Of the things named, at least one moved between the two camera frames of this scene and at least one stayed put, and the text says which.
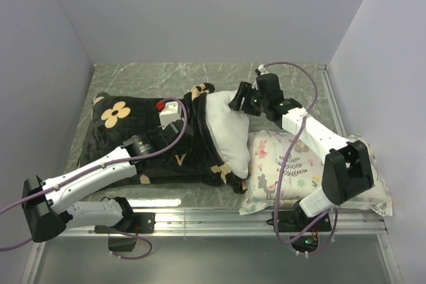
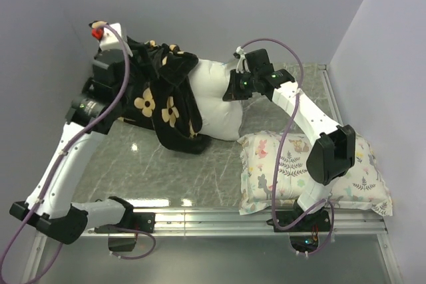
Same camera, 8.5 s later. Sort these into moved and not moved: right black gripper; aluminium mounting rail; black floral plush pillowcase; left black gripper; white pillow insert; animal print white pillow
Moved: right black gripper; black floral plush pillowcase; white pillow insert; left black gripper
Not moved: animal print white pillow; aluminium mounting rail
